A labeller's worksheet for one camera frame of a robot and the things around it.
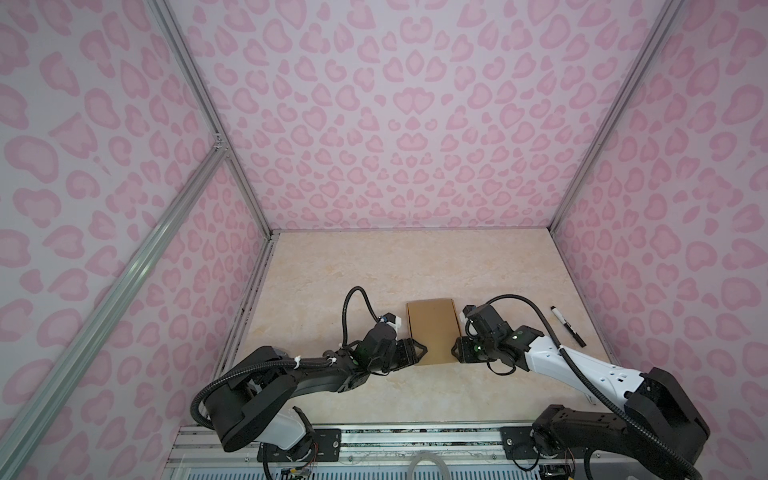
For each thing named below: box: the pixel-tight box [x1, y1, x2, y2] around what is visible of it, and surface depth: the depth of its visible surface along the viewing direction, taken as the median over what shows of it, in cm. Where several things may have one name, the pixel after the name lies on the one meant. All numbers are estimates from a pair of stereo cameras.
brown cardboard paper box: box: [406, 298, 462, 366], surface depth 88 cm
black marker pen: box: [550, 306, 587, 348], surface depth 94 cm
